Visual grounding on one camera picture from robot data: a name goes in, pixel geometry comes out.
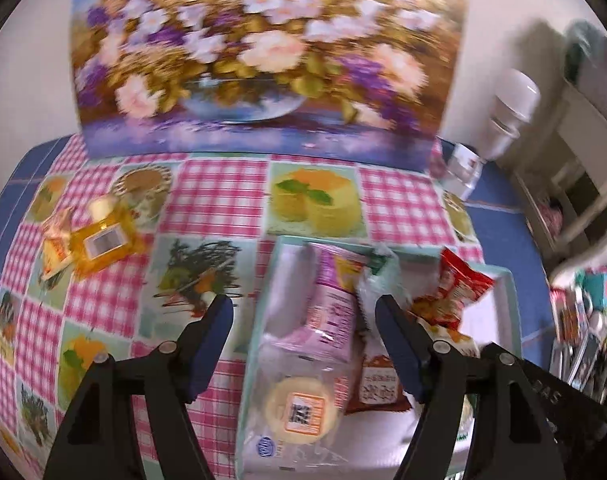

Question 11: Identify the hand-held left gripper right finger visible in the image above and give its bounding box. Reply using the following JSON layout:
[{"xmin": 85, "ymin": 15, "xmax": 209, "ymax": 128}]
[{"xmin": 374, "ymin": 294, "xmax": 567, "ymax": 480}]

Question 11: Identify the green white snack packet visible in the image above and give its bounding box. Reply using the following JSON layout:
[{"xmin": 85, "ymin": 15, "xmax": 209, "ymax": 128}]
[{"xmin": 356, "ymin": 245, "xmax": 401, "ymax": 336}]

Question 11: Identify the pink cloth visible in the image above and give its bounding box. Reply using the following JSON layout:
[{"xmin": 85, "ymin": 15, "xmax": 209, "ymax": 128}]
[{"xmin": 533, "ymin": 200, "xmax": 564, "ymax": 241}]

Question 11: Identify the pink snack packet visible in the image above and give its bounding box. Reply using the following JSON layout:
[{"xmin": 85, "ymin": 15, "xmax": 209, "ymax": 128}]
[{"xmin": 271, "ymin": 242, "xmax": 371, "ymax": 366}]

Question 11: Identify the red white packet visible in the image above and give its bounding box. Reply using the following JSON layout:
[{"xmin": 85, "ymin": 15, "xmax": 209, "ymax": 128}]
[{"xmin": 551, "ymin": 287, "xmax": 581, "ymax": 351}]

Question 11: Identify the teal box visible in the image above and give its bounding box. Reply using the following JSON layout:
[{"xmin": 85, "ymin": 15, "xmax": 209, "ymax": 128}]
[{"xmin": 581, "ymin": 267, "xmax": 607, "ymax": 311}]

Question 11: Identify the floral painting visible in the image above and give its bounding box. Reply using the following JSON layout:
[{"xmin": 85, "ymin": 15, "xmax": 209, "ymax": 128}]
[{"xmin": 71, "ymin": 0, "xmax": 471, "ymax": 173}]

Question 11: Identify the clear round pastry packet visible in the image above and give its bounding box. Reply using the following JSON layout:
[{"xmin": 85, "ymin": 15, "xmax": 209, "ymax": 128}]
[{"xmin": 248, "ymin": 350, "xmax": 347, "ymax": 471}]

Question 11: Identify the small yellow red packet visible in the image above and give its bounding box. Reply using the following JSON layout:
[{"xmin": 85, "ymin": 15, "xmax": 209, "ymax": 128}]
[{"xmin": 41, "ymin": 207, "xmax": 79, "ymax": 281}]

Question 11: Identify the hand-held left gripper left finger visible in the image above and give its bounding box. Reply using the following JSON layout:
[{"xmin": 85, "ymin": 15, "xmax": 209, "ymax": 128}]
[{"xmin": 44, "ymin": 294, "xmax": 234, "ymax": 480}]

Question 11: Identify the tan snack packet with writing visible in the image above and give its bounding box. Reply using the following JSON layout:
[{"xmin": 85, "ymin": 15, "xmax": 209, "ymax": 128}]
[{"xmin": 346, "ymin": 350, "xmax": 414, "ymax": 413}]

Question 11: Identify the white plastic bottle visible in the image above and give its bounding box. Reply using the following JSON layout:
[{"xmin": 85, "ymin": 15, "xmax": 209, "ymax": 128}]
[{"xmin": 483, "ymin": 69, "xmax": 541, "ymax": 161}]

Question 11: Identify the white shelf unit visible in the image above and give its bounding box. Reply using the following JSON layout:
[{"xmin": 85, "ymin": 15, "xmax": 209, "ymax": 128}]
[{"xmin": 503, "ymin": 20, "xmax": 607, "ymax": 281}]

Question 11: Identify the red snack packet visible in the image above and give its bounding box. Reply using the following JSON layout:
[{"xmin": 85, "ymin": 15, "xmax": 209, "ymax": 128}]
[{"xmin": 411, "ymin": 247, "xmax": 497, "ymax": 331}]

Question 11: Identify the small white box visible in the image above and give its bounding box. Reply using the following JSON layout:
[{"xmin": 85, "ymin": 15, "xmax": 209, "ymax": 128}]
[{"xmin": 446, "ymin": 142, "xmax": 484, "ymax": 196}]

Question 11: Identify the teal cloth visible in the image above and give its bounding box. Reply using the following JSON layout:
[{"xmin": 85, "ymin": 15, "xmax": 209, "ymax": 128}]
[{"xmin": 563, "ymin": 19, "xmax": 607, "ymax": 83}]

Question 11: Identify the white tray with teal rim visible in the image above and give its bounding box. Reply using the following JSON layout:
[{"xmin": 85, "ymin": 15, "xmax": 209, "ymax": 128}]
[{"xmin": 236, "ymin": 234, "xmax": 521, "ymax": 480}]

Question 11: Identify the pink checked tablecloth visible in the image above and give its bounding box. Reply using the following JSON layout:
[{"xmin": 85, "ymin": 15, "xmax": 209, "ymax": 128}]
[{"xmin": 0, "ymin": 135, "xmax": 489, "ymax": 480}]

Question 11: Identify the orange snack packet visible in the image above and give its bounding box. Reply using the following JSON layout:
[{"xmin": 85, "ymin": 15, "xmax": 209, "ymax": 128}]
[{"xmin": 418, "ymin": 317, "xmax": 481, "ymax": 361}]

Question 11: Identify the yellow snack packet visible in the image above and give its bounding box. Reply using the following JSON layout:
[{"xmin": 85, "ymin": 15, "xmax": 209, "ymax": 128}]
[{"xmin": 71, "ymin": 196, "xmax": 147, "ymax": 278}]

